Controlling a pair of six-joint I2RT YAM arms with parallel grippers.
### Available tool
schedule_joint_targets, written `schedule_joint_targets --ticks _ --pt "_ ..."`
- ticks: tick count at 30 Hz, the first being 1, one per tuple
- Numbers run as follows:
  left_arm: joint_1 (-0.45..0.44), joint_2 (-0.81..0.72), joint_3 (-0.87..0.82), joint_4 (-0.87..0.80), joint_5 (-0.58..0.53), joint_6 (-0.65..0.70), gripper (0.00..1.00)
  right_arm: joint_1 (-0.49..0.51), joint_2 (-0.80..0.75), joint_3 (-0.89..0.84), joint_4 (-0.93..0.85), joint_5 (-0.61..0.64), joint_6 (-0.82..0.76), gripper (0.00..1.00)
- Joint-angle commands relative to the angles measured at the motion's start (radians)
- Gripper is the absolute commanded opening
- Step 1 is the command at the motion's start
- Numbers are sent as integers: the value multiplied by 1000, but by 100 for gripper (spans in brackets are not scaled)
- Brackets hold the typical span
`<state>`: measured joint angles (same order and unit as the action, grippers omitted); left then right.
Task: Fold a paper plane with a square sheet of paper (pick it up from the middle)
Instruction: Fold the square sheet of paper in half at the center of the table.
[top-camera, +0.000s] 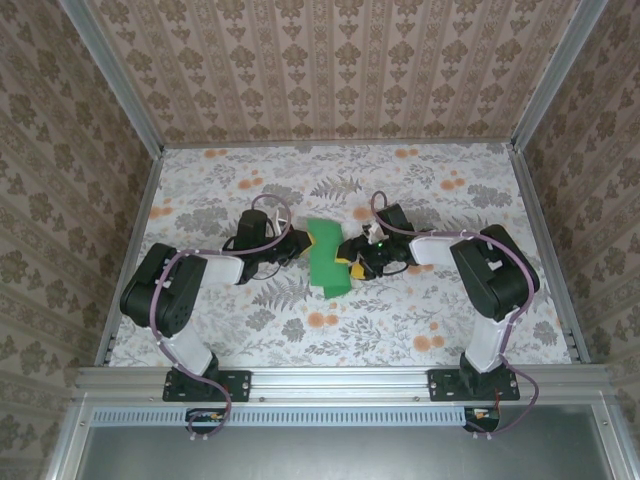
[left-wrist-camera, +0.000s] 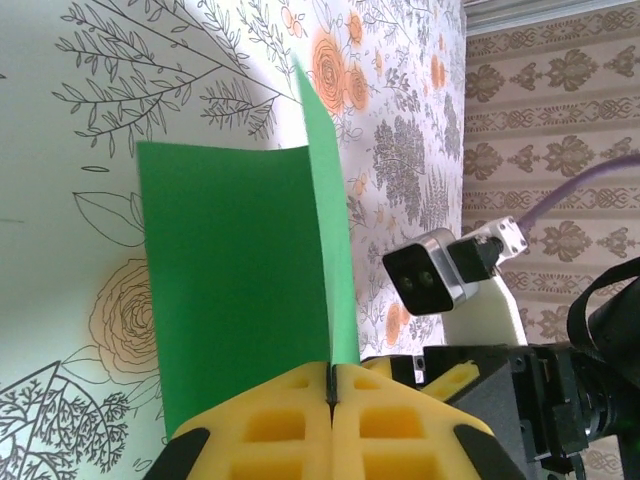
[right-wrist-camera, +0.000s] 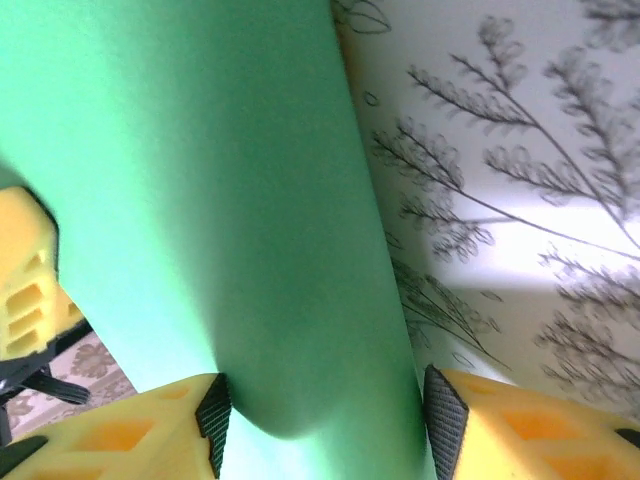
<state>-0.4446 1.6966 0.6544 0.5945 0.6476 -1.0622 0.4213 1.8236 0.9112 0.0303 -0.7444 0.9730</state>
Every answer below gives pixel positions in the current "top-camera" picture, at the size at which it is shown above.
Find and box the left arm's purple cable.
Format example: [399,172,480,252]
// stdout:
[149,193,296,444]

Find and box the arm's purple cable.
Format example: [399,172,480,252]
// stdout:
[369,191,541,442]
[149,193,296,444]

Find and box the aluminium side frame rail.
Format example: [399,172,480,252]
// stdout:
[509,142,592,365]
[94,147,166,369]

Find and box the left arm's black base plate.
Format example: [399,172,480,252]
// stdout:
[162,368,252,403]

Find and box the green cloth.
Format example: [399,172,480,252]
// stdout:
[305,217,352,301]

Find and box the black cable connector bracket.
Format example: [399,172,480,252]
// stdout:
[185,407,227,434]
[462,405,502,432]

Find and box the right arm's purple cable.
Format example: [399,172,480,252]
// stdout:
[369,191,541,442]

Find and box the floral patterned table cover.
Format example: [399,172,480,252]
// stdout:
[107,142,574,369]

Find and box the aluminium upright frame post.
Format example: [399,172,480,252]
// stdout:
[58,0,166,159]
[509,0,609,151]

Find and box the long aluminium frame rail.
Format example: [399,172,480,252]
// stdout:
[74,364,615,403]

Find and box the grey slotted cable duct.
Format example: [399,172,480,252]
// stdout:
[91,404,504,427]

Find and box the grey metal panel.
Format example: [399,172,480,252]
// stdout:
[47,402,632,480]

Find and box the right arm's black base plate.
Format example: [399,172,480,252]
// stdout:
[428,368,521,403]

